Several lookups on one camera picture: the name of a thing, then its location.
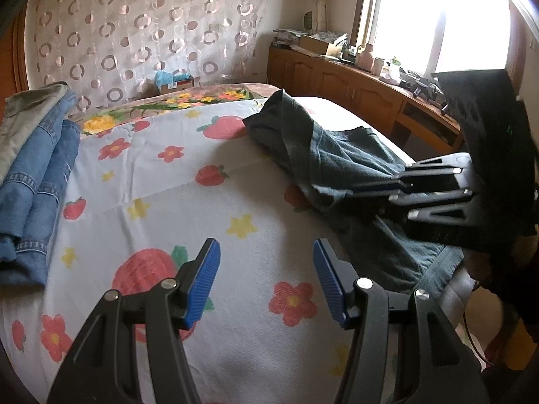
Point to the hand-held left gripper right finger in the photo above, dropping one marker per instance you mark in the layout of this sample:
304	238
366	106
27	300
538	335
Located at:
330	280

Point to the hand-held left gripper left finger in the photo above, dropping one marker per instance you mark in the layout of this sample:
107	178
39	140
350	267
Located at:
204	275

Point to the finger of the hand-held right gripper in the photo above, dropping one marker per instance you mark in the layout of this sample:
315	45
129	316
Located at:
442	214
433	174

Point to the dark green pants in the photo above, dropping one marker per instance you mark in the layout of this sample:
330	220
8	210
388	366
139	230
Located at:
337	164

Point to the strawberry flower print bedsheet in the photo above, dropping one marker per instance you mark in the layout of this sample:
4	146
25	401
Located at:
168	202

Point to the white cup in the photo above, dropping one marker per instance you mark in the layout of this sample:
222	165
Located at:
378	64

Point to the wooden cabinet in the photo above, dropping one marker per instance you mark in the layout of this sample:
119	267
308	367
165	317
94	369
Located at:
337	84

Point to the window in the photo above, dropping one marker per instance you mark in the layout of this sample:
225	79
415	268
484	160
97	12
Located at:
433	17

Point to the pink jar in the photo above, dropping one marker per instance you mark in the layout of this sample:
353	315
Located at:
364	57

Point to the large open cardboard box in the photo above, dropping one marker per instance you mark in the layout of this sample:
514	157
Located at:
318	45

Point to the yellow flower pattern quilt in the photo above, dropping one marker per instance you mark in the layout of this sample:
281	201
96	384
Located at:
189	99

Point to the folded blue jeans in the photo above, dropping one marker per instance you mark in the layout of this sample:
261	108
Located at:
40	185

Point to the small cardboard box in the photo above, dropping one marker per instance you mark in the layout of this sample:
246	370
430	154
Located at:
177	87

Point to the round green fan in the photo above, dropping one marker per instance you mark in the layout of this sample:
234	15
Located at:
308	21

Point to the light blue cloth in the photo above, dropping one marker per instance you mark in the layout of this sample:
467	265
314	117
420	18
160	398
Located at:
170	76

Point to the olive green folded garment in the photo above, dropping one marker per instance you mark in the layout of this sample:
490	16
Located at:
25	122

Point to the circle pattern lace cloth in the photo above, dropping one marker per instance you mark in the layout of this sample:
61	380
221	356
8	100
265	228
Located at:
139	25

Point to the wooden headboard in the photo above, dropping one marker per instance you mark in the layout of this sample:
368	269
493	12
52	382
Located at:
19	59

